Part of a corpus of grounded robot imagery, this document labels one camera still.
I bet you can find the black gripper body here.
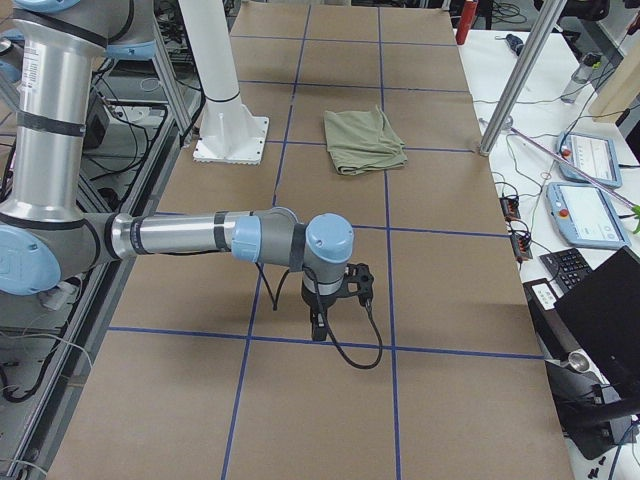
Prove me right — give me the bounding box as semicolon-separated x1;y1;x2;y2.
301;263;375;325

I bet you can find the olive green long-sleeve shirt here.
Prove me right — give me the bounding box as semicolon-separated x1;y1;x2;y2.
323;105;408;176

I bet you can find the grey orange usb hub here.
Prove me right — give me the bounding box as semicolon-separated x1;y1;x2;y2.
510;230;533;263
499;197;521;221

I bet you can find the white label remote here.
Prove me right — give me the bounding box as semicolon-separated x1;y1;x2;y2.
531;283;558;310

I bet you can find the black keyboard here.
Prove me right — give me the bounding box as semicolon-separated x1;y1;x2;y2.
540;248;593;293

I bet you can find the steel cup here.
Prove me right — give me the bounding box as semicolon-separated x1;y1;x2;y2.
567;350;591;374

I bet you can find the near blue teach pendant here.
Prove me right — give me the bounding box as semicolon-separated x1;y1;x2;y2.
546;182;631;250

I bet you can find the blue teach pendant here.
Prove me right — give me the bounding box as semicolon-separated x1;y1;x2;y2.
557;132;622;188
546;182;631;250

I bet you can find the black laptop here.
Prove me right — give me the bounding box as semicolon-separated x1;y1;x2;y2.
555;247;639;398

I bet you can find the far blue teach pendant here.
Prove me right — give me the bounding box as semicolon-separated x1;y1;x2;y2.
557;132;622;188

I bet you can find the red bottle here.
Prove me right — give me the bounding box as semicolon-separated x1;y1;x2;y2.
455;0;478;45

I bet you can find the clear water bottle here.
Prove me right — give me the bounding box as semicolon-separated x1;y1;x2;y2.
560;52;603;104

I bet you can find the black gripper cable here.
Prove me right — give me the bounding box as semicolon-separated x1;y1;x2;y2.
254;262;385;371

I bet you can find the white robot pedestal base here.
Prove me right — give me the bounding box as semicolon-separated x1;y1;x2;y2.
179;0;269;165

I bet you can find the aluminium frame post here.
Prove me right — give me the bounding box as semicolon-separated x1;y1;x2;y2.
479;0;566;156

